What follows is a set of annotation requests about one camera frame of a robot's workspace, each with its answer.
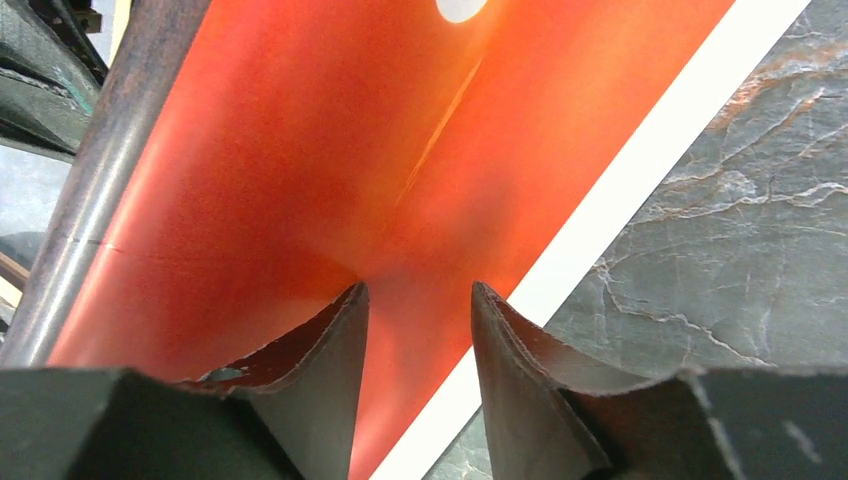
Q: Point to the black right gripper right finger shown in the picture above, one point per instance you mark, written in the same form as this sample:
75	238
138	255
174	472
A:
552	412

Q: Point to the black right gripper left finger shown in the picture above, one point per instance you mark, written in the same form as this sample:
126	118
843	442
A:
286	411

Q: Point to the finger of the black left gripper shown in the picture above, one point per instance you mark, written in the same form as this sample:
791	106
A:
51	75

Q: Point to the red sunset photo print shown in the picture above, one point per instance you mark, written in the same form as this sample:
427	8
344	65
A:
247	162

